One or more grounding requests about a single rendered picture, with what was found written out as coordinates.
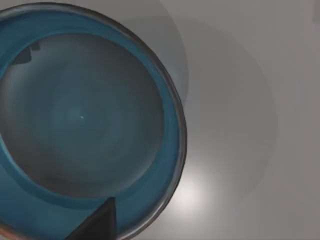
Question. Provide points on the blue and grey bowl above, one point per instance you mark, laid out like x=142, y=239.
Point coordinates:
x=82, y=117

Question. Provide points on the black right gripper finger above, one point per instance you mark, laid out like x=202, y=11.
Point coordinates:
x=103, y=223

